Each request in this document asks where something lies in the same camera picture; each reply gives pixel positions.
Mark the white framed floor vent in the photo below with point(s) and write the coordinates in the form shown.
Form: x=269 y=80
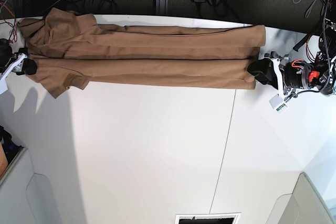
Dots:
x=230 y=218

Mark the aluminium table leg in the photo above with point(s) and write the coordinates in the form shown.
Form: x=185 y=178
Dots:
x=161 y=7

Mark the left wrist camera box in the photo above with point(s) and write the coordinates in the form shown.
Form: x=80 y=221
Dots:
x=278 y=104

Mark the grey bin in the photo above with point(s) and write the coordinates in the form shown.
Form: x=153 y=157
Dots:
x=26 y=196
x=304 y=205

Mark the brown t-shirt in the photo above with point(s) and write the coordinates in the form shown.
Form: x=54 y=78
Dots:
x=72 y=50

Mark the grey bin right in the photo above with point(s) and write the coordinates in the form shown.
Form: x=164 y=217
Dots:
x=304 y=205

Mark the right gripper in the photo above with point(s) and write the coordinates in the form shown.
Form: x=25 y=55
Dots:
x=20 y=62

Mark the grey bin left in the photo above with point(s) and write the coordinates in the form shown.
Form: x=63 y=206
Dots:
x=26 y=196

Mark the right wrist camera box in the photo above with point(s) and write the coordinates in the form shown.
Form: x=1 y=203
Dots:
x=3 y=86

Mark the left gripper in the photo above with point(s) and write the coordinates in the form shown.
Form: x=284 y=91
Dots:
x=291 y=77

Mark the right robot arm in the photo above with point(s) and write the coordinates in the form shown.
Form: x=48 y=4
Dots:
x=7 y=43

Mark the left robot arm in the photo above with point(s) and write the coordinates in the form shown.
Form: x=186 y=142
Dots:
x=326 y=42

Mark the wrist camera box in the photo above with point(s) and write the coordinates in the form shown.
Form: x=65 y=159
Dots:
x=3 y=86
x=278 y=104

